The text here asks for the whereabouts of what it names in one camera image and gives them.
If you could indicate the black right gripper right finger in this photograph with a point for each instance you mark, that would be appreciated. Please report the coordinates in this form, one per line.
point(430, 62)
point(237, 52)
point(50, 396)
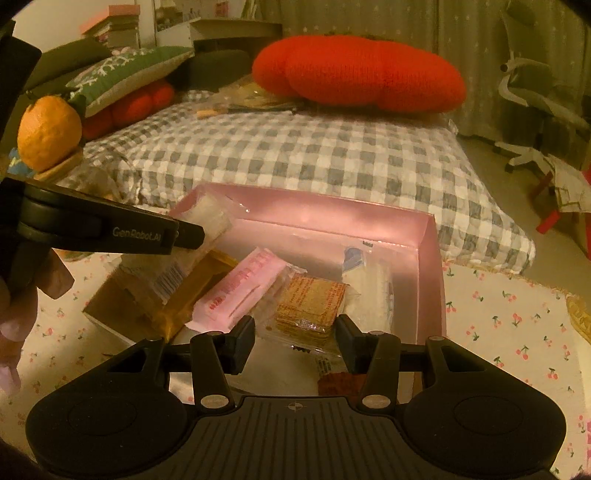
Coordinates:
point(377, 356)

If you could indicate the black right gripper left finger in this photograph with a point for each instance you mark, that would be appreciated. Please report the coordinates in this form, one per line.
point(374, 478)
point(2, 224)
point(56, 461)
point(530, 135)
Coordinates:
point(213, 356)

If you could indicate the white red snack packet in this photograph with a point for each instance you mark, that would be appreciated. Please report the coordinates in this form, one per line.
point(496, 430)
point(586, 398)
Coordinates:
point(335, 381)

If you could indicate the clear white roll packet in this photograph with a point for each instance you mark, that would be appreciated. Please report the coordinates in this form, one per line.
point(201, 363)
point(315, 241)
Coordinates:
point(370, 298)

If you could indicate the pink snack packet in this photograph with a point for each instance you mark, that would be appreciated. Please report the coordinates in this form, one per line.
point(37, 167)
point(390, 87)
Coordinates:
point(237, 293)

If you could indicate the brown cracker packet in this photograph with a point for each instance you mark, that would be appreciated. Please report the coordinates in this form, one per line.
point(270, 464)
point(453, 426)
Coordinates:
point(300, 312)

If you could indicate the gold snack bar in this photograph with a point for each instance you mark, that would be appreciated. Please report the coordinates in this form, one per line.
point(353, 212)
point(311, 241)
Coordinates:
point(166, 321)

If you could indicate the clear white rice cracker packet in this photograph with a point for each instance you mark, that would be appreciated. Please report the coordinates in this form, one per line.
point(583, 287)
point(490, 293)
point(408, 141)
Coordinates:
point(184, 249)

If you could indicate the person left hand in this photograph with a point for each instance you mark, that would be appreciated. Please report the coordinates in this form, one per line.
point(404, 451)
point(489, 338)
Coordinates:
point(18, 315)

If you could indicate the blue monkey plush toy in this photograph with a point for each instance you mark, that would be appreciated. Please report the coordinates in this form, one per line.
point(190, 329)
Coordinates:
point(17, 167)

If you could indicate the glass jar with kumquats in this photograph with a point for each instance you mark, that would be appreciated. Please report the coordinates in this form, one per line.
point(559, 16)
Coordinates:
point(106, 175)

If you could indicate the pink silver cardboard box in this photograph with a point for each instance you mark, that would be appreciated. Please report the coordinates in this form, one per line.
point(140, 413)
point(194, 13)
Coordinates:
point(318, 234)

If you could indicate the cherry print tablecloth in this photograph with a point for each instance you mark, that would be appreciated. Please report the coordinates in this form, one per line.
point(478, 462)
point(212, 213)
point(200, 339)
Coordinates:
point(518, 325)

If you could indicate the green snowflake cushion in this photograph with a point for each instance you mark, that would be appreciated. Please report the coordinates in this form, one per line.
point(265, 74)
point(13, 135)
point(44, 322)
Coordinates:
point(113, 78)

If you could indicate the small red plush cushion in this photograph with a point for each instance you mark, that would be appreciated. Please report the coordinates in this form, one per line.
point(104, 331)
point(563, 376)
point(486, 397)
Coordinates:
point(132, 108)

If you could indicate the stack of books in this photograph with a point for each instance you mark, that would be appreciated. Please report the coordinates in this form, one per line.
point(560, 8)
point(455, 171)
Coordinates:
point(116, 27)

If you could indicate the grey checkered pillow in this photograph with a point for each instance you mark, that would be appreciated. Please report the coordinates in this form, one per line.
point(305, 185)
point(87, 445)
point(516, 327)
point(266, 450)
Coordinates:
point(412, 163)

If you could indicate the red plastic child chair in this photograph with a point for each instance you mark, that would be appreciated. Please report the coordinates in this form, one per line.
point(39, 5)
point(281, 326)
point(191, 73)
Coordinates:
point(554, 216)

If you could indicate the red tomato plush cushion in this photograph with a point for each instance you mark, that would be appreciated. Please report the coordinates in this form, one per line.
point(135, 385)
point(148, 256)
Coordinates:
point(350, 71)

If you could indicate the grey office chair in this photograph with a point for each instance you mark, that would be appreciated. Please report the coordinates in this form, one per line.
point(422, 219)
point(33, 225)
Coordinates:
point(528, 81)

